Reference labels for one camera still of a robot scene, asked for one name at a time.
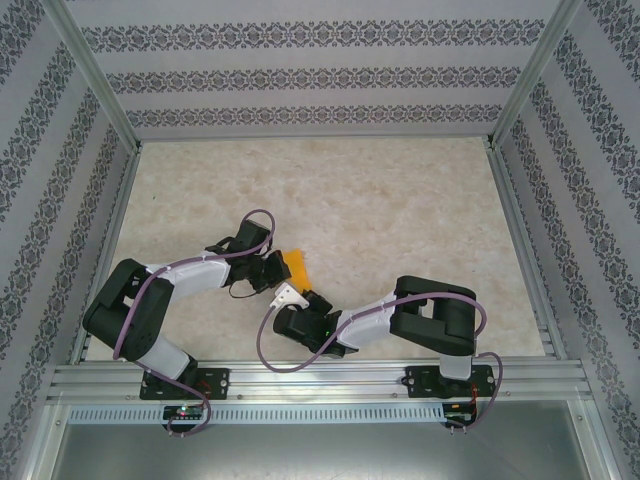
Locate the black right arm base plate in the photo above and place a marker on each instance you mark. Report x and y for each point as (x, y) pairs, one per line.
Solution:
(422, 382)

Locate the aluminium mounting rail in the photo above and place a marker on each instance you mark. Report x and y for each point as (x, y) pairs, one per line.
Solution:
(320, 380)

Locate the aluminium frame profile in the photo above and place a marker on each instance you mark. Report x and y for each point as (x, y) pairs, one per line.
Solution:
(45, 445)
(595, 445)

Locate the orange paper sheet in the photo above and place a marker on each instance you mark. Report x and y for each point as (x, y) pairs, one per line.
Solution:
(297, 267)

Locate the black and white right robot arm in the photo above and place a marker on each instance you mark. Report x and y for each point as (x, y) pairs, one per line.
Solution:
(435, 320)

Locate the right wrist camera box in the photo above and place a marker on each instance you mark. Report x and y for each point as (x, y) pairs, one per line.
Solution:
(290, 295)

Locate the right controller circuit board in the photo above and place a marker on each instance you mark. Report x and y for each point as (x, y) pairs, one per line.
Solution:
(457, 412)

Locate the left controller circuit board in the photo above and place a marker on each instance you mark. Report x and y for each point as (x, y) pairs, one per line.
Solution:
(182, 411)

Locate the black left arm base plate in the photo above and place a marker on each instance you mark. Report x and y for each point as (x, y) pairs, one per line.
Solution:
(217, 382)

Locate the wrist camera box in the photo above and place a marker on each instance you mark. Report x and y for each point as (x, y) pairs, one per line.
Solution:
(252, 237)
(290, 295)

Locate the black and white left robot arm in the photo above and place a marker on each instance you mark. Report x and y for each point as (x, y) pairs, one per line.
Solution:
(120, 320)

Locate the controller circuit board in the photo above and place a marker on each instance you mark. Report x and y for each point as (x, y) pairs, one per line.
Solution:
(457, 412)
(182, 411)

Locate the aluminium side rail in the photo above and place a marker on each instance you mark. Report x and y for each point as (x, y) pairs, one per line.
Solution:
(107, 250)
(525, 250)

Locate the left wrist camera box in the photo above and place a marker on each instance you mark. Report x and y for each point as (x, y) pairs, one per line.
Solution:
(252, 237)

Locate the grey metal panel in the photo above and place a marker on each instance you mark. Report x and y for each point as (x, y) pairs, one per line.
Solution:
(320, 455)

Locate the aluminium frame post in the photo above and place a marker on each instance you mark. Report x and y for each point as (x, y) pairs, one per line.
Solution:
(95, 75)
(535, 70)

